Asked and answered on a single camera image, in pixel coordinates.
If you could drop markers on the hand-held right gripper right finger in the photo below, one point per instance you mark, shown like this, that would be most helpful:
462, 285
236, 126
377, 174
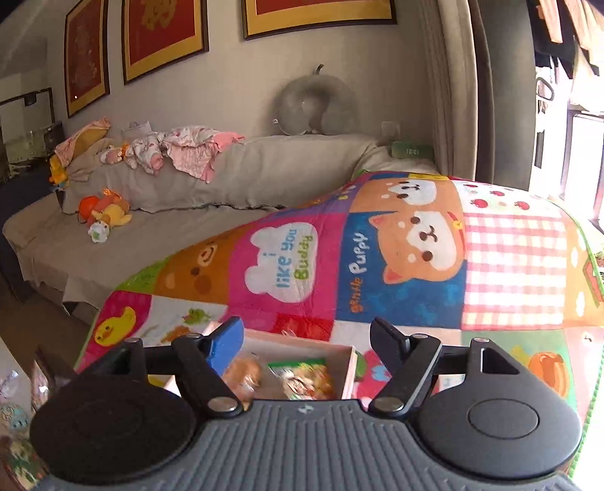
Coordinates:
389, 342

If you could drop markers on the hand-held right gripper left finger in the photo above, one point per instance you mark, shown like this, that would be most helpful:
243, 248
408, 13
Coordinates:
226, 341

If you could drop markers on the pink cardboard box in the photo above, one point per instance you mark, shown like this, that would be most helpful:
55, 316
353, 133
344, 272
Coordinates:
302, 347

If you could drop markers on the green-top mushroom biscuit bag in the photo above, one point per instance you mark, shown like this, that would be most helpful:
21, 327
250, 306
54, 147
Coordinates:
302, 377

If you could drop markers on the clear wrapped bread bun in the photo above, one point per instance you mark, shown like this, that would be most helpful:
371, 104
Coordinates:
243, 375

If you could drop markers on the colourful cartoon printed blanket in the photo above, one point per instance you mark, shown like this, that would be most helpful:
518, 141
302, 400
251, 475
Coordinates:
292, 264

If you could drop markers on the small white green toy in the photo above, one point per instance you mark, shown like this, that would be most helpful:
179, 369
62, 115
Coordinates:
99, 232

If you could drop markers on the beige sofa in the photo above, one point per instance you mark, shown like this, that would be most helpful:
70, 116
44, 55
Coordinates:
264, 174

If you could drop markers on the orange plush toy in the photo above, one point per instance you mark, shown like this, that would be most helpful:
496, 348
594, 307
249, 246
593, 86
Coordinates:
106, 207

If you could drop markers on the pink baby garment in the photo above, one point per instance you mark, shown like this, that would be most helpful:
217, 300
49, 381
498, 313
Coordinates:
198, 151

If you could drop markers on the green digital clock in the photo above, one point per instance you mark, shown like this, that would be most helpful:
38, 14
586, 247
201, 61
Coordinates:
411, 150

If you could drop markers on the patterned white baby garment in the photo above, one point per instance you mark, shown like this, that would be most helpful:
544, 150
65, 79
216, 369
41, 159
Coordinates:
141, 151

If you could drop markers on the colourful patterned cloth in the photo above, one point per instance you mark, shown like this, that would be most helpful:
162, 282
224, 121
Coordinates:
19, 425

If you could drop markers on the yellow plush toy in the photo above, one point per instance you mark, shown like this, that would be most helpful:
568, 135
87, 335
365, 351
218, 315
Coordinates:
57, 172

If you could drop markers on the pink cloth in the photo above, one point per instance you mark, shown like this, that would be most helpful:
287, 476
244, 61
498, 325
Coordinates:
78, 141

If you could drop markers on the grey neck pillow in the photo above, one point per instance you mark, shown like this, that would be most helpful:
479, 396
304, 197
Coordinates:
311, 104

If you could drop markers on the grey curtain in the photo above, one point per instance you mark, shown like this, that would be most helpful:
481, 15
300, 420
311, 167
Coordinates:
476, 94

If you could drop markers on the glass tank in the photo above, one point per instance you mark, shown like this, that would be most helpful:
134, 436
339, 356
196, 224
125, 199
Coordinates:
28, 132

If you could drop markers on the hanging clothes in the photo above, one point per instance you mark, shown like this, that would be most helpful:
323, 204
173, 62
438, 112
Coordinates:
566, 37

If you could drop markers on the white wall socket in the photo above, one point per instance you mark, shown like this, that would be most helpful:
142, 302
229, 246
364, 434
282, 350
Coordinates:
390, 131

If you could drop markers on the dark window frame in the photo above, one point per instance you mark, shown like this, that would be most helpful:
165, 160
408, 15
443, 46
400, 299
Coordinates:
571, 156

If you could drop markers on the red gold picture frame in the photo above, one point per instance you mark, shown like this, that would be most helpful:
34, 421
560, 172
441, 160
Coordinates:
163, 33
85, 52
321, 16

